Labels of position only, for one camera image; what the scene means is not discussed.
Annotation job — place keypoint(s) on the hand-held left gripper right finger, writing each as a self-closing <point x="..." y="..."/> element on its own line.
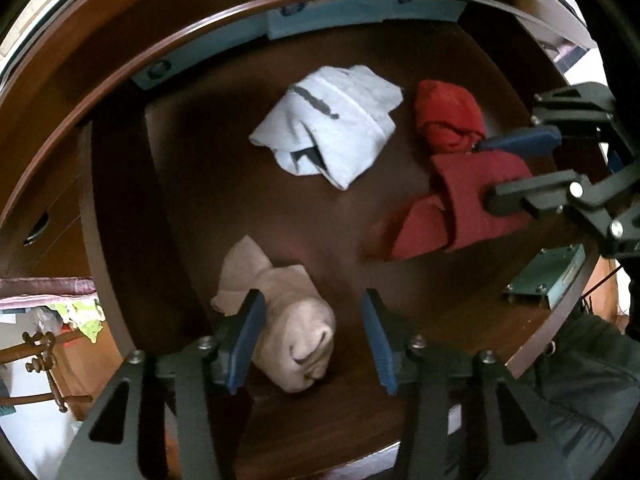
<point x="380" y="345"/>

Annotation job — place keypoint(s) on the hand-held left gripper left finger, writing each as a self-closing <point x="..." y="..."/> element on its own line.
<point x="245" y="345"/>

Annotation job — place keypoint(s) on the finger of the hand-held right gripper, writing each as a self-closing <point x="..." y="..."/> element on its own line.
<point x="525" y="195"/>
<point x="520" y="141"/>

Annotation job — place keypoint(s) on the beige underwear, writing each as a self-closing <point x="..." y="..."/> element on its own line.
<point x="295" y="325"/>

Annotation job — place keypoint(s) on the dark red underwear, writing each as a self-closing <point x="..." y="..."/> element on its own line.
<point x="465" y="210"/>

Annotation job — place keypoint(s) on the small red underwear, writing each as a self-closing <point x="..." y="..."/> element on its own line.
<point x="445" y="110"/>

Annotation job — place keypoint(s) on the white grey striped underwear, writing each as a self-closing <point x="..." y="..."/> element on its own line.
<point x="340" y="120"/>

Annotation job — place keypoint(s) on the green metal plate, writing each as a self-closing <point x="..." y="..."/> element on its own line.
<point x="545" y="275"/>

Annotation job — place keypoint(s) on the yellow green cloth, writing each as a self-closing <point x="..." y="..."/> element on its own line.
<point x="82" y="317"/>

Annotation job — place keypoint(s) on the dark green jacket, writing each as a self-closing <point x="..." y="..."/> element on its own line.
<point x="575" y="360"/>

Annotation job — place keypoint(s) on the wooden coat rack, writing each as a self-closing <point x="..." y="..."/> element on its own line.
<point x="45" y="360"/>

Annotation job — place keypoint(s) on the maroon pink cloth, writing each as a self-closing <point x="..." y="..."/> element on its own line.
<point x="45" y="290"/>

